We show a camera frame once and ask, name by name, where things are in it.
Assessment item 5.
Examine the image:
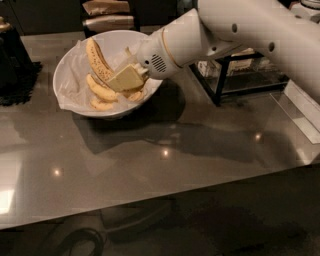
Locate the brown paper bag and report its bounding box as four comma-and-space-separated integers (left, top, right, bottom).
82, 0, 130, 16

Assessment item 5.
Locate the black cable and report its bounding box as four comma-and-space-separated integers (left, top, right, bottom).
54, 227, 108, 256

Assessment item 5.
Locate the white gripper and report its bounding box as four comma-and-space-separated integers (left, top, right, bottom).
106, 29, 182, 92

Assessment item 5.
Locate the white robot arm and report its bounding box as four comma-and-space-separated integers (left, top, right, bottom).
127, 0, 320, 101

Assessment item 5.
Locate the white bowl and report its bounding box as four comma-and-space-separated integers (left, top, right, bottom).
52, 29, 164, 119

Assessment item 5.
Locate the small bottom banana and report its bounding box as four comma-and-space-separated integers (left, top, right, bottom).
90, 98, 113, 111

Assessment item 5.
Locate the black wire snack rack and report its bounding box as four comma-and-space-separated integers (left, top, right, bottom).
190, 49, 289, 106

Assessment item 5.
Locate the black coffee pot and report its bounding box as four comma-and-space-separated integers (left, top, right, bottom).
0, 16, 34, 92

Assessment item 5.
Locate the black woven mat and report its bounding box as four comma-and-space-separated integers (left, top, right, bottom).
0, 62, 43, 107

